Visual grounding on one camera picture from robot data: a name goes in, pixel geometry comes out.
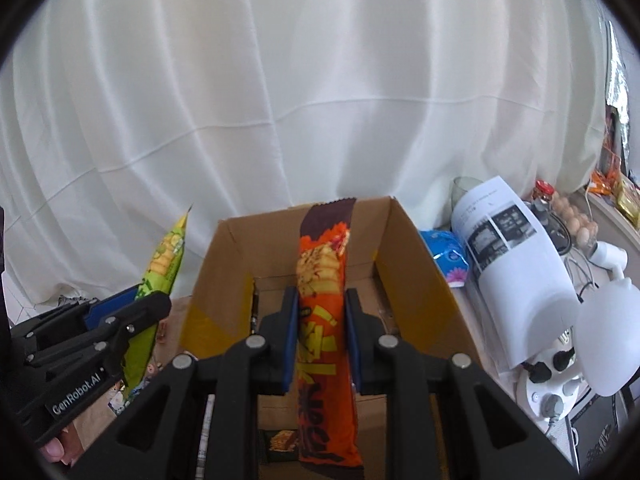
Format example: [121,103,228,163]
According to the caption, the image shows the green yellow snack packet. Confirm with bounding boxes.
[122,209,191,400]

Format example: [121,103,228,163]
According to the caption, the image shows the orange snack bar wrapper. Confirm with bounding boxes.
[295,198,363,479]

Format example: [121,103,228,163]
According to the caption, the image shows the person's left hand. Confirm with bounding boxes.
[40,424,84,467]

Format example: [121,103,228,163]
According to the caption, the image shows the white power strip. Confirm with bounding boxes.
[515,330,592,434]

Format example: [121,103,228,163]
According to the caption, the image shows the small brown candy packet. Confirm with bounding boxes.
[269,429,298,453]

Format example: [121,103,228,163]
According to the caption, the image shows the printed white paper sheet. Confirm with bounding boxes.
[451,177,579,372]

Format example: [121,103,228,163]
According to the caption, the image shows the white desk lamp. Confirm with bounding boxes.
[574,240,639,396]

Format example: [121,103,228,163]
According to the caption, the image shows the brown cardboard box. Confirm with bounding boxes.
[180,197,477,479]

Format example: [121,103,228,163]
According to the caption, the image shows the blue tissue pack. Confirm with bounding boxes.
[420,230,470,288]

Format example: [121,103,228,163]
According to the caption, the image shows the egg carton with eggs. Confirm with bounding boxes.
[551,193,599,254]

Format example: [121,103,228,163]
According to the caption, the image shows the white backdrop curtain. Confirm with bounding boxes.
[1,0,605,304]

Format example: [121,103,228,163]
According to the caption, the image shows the red lid glass jar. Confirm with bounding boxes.
[532,179,555,205]

